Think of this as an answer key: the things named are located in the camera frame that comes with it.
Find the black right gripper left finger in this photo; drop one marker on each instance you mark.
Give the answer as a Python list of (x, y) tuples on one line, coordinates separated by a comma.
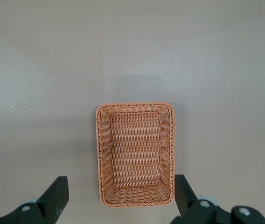
[(53, 198)]

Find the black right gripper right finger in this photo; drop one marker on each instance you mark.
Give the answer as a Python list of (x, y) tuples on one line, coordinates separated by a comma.
[(186, 200)]

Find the brown wicker basket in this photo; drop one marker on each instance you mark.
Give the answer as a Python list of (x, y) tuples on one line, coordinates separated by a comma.
[(134, 151)]

